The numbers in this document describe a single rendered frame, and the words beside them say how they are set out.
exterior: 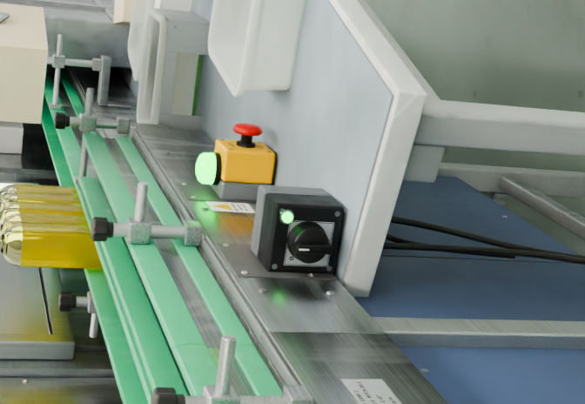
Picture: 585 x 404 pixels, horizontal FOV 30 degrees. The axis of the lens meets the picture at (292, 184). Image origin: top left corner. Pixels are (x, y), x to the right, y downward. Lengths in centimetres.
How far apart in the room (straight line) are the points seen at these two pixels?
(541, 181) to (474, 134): 80
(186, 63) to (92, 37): 82
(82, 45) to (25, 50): 112
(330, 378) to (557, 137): 44
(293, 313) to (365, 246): 14
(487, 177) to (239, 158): 62
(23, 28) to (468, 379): 90
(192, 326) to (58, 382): 59
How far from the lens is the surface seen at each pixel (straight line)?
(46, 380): 165
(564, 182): 203
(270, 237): 120
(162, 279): 120
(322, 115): 132
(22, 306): 182
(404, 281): 131
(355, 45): 123
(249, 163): 147
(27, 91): 164
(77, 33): 272
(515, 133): 124
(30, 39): 164
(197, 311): 113
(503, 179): 195
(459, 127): 120
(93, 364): 168
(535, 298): 135
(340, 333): 107
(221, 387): 89
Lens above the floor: 117
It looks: 17 degrees down
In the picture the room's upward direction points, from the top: 87 degrees counter-clockwise
